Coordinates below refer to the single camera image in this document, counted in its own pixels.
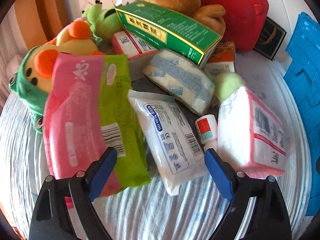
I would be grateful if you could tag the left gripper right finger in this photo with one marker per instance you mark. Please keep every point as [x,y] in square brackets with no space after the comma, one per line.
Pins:
[269,220]

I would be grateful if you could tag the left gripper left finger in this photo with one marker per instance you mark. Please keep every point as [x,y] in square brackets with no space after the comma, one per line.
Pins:
[51,218]

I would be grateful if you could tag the pink tissue pack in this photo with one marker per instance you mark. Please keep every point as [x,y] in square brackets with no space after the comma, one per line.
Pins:
[250,137]

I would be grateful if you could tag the small white medicine bottle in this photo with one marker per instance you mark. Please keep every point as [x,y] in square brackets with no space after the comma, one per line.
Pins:
[207,129]

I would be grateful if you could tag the pink green wet wipes pack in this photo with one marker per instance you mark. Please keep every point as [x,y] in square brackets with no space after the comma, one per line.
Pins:
[86,112]

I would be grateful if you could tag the white medical gauze pack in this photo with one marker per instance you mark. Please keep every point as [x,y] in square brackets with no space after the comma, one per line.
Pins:
[173,145]

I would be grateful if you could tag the yellow duck plush green hood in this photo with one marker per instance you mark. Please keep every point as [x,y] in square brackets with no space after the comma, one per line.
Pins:
[33,81]

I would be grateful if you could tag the light green soft ball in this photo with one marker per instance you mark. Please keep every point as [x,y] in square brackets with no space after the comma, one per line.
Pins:
[225,85]

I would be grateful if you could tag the blue plastic storage crate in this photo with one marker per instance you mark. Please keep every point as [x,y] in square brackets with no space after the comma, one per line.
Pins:
[302,78]

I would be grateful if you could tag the orange white small box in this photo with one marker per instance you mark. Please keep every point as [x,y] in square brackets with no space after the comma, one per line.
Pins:
[222,60]

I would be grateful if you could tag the white blue bandage pack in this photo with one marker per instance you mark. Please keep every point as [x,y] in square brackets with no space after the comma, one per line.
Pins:
[182,79]

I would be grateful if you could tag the black gift box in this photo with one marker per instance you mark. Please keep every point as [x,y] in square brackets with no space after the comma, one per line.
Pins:
[270,39]

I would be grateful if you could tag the red white flat box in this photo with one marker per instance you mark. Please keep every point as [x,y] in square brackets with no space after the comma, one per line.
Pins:
[125,42]

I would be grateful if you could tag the green frog plush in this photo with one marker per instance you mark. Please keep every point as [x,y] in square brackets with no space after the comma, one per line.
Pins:
[103,23]

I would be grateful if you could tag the red handbag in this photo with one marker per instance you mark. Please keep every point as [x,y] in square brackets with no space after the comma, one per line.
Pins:
[244,21]

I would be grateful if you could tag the green medicine box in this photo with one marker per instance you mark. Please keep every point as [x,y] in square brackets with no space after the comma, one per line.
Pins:
[167,29]

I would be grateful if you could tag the brown teddy bear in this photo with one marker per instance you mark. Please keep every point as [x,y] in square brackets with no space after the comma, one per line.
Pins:
[208,15]

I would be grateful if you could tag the wooden door frame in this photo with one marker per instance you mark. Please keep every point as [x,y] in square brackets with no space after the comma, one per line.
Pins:
[40,20]

